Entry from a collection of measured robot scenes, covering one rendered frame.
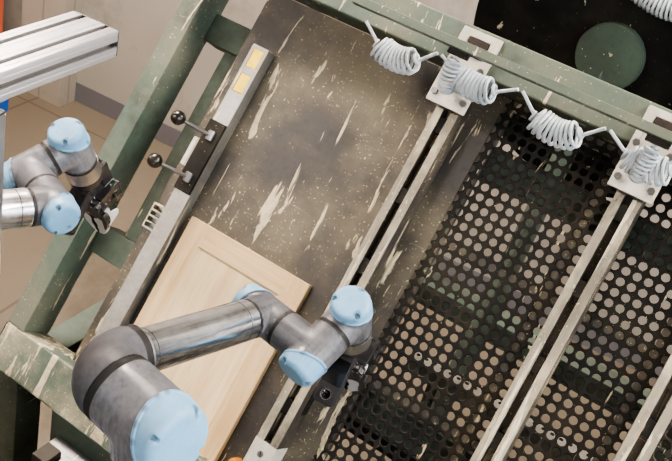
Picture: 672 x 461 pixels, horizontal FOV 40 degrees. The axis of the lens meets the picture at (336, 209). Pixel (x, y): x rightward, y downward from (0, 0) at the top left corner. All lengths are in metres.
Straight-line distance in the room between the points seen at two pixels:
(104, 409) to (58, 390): 1.15
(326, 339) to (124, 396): 0.43
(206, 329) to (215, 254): 0.80
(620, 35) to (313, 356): 1.29
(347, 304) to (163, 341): 0.34
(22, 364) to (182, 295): 0.48
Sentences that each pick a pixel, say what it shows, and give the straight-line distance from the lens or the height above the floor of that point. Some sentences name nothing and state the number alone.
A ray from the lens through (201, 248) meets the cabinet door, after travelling 2.34.
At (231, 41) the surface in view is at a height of 1.64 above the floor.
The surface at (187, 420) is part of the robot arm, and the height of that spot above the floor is 1.66.
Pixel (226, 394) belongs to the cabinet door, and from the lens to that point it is 2.28.
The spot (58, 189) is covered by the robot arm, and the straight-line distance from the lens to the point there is 1.81.
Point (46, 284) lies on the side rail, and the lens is 2.53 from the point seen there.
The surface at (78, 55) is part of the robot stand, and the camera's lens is 1.41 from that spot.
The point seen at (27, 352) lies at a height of 0.88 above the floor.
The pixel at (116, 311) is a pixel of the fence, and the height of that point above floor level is 1.05.
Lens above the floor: 2.60
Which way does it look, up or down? 31 degrees down
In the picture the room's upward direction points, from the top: 15 degrees clockwise
